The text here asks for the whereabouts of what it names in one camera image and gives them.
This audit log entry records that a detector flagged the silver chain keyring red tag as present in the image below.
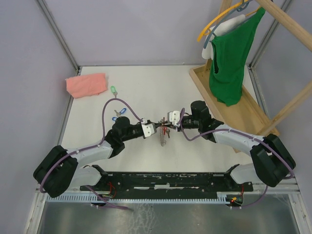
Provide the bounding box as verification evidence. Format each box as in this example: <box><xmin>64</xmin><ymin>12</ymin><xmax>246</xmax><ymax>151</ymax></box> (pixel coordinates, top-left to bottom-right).
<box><xmin>160</xmin><ymin>125</ymin><xmax>166</xmax><ymax>147</ymax></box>

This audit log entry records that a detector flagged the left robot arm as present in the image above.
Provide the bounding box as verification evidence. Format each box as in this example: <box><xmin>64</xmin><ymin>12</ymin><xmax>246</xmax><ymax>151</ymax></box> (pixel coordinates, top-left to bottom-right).
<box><xmin>33</xmin><ymin>117</ymin><xmax>161</xmax><ymax>197</ymax></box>

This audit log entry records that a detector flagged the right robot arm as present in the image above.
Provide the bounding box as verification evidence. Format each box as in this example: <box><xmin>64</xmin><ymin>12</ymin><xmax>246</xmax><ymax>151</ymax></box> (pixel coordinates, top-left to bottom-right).
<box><xmin>160</xmin><ymin>100</ymin><xmax>296</xmax><ymax>191</ymax></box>

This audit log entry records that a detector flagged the key with green tag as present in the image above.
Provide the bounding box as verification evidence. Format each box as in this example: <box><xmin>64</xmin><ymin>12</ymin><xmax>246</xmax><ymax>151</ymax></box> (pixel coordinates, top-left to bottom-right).
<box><xmin>110</xmin><ymin>86</ymin><xmax>117</xmax><ymax>97</ymax></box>

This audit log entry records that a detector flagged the wooden clothes rack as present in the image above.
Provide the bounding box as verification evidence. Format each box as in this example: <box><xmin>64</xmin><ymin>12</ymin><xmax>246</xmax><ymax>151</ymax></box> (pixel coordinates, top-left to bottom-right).
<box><xmin>189</xmin><ymin>0</ymin><xmax>312</xmax><ymax>135</ymax></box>

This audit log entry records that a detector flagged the pink folded cloth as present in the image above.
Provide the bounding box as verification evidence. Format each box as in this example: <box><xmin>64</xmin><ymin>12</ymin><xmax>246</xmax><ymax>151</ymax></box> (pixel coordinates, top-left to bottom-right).
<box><xmin>65</xmin><ymin>73</ymin><xmax>108</xmax><ymax>98</ymax></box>

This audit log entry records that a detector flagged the white cloth on hanger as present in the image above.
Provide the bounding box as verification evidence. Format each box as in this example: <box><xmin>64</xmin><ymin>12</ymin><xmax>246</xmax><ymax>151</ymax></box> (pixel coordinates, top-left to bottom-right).
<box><xmin>201</xmin><ymin>14</ymin><xmax>246</xmax><ymax>59</ymax></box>

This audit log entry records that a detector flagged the green shirt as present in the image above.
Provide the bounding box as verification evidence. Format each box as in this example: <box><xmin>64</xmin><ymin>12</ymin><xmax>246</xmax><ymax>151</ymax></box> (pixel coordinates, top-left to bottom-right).
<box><xmin>209</xmin><ymin>7</ymin><xmax>266</xmax><ymax>106</ymax></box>

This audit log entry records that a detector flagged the yellow hanger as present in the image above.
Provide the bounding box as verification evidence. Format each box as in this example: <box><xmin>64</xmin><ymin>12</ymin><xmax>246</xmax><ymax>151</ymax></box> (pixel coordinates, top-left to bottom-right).
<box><xmin>197</xmin><ymin>0</ymin><xmax>265</xmax><ymax>42</ymax></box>

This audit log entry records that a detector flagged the blue-grey hanger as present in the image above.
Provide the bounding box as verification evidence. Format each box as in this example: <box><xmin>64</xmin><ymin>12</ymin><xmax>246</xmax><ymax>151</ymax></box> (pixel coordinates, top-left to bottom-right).
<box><xmin>197</xmin><ymin>0</ymin><xmax>261</xmax><ymax>51</ymax></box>

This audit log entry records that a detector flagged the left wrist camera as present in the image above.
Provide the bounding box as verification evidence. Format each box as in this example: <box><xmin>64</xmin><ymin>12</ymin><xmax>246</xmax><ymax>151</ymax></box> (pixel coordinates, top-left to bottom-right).
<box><xmin>140</xmin><ymin>118</ymin><xmax>156</xmax><ymax>138</ymax></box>

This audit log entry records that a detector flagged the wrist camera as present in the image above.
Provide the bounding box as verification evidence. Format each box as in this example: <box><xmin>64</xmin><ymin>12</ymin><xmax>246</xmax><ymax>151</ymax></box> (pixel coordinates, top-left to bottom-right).
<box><xmin>167</xmin><ymin>111</ymin><xmax>181</xmax><ymax>127</ymax></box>
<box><xmin>140</xmin><ymin>118</ymin><xmax>156</xmax><ymax>138</ymax></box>

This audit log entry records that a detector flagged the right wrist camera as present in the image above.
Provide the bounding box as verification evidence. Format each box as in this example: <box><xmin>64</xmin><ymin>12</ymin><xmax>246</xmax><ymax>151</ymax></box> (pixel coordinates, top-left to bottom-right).
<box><xmin>167</xmin><ymin>111</ymin><xmax>181</xmax><ymax>127</ymax></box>

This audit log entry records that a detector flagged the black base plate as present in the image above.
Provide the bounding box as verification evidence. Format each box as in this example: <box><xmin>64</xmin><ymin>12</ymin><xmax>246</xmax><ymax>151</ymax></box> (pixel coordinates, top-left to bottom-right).
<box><xmin>91</xmin><ymin>172</ymin><xmax>254</xmax><ymax>200</ymax></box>

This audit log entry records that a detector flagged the white cable duct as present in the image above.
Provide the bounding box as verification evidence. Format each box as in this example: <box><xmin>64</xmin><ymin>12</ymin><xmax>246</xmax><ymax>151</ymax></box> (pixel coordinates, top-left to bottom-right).
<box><xmin>45</xmin><ymin>192</ymin><xmax>232</xmax><ymax>203</ymax></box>

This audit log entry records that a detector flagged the aluminium frame rail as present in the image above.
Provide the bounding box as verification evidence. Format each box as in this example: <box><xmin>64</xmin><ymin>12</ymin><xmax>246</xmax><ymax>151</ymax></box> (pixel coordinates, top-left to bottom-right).
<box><xmin>35</xmin><ymin>173</ymin><xmax>300</xmax><ymax>193</ymax></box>

